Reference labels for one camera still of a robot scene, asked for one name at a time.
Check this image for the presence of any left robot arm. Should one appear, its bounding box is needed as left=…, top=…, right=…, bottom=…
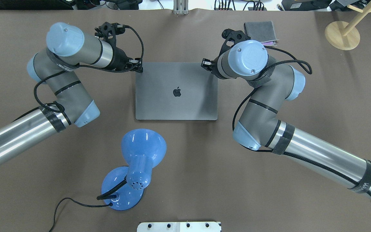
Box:
left=0, top=22, right=144, bottom=165

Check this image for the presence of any grey laptop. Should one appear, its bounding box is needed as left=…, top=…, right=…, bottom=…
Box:
left=135, top=62, right=218, bottom=121

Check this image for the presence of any aluminium frame post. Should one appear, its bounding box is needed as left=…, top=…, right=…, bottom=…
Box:
left=173, top=0, right=189, bottom=15

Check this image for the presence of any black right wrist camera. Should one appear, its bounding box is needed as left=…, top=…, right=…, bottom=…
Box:
left=218, top=28, right=251, bottom=56

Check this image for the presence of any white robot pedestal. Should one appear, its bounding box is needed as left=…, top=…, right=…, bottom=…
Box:
left=137, top=221, right=222, bottom=232

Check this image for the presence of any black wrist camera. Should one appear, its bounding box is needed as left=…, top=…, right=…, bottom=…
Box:
left=218, top=28, right=251, bottom=56
left=94, top=22, right=128, bottom=47

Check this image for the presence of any blue desk lamp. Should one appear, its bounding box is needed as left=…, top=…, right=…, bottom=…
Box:
left=97, top=128, right=167, bottom=210

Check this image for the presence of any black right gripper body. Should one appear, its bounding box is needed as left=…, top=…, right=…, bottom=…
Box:
left=212, top=57, right=225, bottom=78

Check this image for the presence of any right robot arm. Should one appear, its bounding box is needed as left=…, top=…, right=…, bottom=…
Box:
left=201, top=40, right=371, bottom=198

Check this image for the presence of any wooden cup stand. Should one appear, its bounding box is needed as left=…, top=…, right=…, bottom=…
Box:
left=324, top=1, right=371, bottom=50

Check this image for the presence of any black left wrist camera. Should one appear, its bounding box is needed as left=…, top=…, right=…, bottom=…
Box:
left=94, top=22, right=128, bottom=47

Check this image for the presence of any folded grey cloth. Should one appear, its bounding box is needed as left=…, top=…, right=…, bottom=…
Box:
left=243, top=21, right=278, bottom=46

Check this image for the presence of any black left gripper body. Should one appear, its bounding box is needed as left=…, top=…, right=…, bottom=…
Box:
left=111, top=48, right=133, bottom=72

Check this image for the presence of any black lamp power cable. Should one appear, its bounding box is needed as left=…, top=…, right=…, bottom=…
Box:
left=48, top=198, right=113, bottom=232

